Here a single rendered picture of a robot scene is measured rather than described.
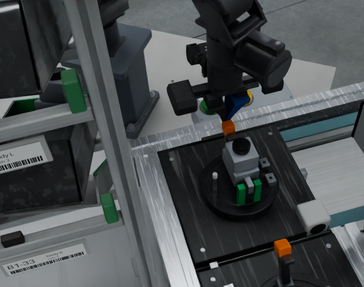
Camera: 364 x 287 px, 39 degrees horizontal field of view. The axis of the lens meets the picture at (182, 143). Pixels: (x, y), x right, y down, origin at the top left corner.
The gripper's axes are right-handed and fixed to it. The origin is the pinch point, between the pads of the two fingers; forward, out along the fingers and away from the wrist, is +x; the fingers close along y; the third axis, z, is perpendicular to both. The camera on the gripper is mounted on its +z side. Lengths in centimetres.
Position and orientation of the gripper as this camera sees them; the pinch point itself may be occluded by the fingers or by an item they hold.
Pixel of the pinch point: (224, 107)
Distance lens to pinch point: 90.1
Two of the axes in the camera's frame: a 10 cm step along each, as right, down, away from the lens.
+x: 0.6, 6.3, 7.7
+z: -2.7, -7.4, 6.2
